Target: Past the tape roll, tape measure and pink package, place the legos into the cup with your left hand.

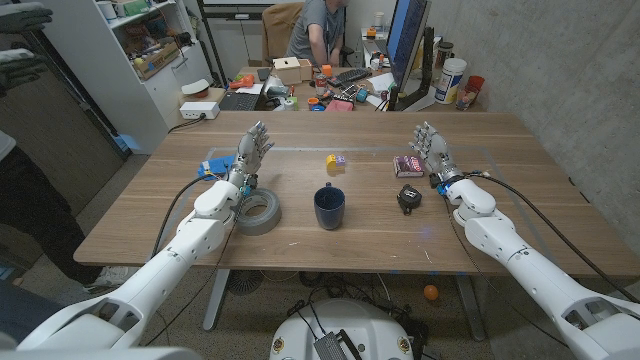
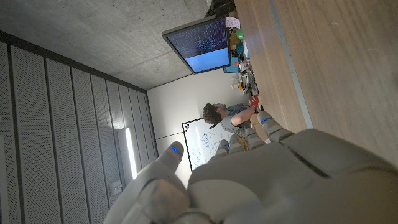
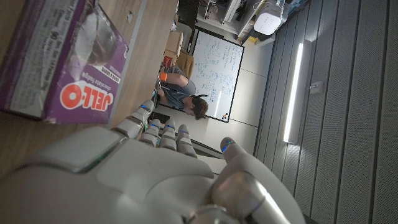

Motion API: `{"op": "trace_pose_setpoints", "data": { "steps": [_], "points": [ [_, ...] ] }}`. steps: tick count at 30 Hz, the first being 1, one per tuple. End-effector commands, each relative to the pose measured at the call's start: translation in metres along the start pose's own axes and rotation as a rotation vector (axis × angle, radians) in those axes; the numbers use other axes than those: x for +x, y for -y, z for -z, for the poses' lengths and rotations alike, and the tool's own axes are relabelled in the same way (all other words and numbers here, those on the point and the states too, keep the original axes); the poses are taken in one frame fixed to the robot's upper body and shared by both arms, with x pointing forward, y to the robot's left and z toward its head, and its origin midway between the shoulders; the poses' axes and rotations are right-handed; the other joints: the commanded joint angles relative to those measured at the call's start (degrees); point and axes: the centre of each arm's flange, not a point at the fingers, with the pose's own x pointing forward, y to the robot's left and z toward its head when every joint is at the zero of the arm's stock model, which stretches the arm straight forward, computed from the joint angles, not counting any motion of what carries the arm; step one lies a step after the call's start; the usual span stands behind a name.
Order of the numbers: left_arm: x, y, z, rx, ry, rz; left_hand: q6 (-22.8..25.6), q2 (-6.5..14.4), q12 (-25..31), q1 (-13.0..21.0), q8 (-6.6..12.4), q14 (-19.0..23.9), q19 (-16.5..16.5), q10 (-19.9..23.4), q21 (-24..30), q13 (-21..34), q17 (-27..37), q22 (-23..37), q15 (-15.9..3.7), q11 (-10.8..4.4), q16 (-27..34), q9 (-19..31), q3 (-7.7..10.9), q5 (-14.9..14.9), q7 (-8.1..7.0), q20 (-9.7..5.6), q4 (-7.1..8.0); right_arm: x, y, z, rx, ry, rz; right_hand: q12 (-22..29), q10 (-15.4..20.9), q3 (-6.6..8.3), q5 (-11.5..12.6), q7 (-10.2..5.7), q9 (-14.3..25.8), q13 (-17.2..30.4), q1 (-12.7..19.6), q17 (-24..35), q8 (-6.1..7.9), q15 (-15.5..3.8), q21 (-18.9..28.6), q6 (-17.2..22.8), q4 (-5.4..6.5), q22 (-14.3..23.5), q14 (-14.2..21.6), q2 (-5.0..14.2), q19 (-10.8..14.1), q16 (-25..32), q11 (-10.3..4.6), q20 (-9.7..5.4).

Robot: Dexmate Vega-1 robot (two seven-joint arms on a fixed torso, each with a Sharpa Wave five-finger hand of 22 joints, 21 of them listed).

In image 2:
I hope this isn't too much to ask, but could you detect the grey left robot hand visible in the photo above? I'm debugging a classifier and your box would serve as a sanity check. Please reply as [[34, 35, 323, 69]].
[[103, 110, 398, 224]]

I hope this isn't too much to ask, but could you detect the person in grey t-shirt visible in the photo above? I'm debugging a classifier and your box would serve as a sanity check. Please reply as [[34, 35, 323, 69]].
[[202, 102, 261, 138]]

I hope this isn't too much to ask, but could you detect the long ceiling light strip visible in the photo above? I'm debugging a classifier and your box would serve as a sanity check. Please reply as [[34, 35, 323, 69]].
[[124, 127, 138, 180]]

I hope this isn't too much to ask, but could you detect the black computer monitor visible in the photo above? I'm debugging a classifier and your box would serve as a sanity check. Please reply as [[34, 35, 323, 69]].
[[161, 16, 233, 75]]

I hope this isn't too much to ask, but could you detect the whiteboard with black frame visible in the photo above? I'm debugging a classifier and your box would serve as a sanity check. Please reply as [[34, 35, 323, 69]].
[[182, 117, 234, 172]]

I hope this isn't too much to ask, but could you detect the grey ceiling switch box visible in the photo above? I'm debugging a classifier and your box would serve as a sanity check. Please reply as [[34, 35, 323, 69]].
[[108, 180, 124, 196]]

